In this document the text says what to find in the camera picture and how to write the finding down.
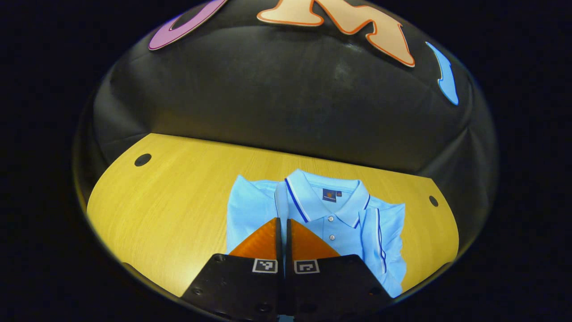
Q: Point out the light blue polo T-shirt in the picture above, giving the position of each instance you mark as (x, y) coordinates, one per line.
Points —
(339, 223)

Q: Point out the black round table grommet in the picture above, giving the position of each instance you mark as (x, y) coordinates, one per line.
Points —
(433, 201)
(142, 159)

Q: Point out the black backdrop cloth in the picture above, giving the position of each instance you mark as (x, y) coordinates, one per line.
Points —
(290, 89)

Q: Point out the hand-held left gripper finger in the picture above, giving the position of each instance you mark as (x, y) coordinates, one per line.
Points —
(289, 246)
(279, 246)

